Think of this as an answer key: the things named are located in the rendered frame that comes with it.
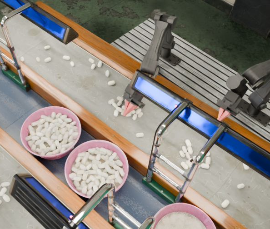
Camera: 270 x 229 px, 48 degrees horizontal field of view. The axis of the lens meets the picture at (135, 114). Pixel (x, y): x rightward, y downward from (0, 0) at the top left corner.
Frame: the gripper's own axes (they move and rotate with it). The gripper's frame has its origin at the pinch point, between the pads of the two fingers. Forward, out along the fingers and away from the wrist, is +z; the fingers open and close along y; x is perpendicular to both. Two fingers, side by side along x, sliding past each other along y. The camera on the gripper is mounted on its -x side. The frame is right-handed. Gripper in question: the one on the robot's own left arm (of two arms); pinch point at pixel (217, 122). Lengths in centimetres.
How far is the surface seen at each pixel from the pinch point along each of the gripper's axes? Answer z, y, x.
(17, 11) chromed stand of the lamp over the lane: 4, -91, -37
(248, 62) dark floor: -57, -23, 159
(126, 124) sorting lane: 23.5, -34.2, -4.1
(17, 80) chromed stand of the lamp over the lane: 37, -96, -12
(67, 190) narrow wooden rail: 53, -31, -32
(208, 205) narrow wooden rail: 28.9, 16.3, -12.0
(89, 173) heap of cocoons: 46, -30, -22
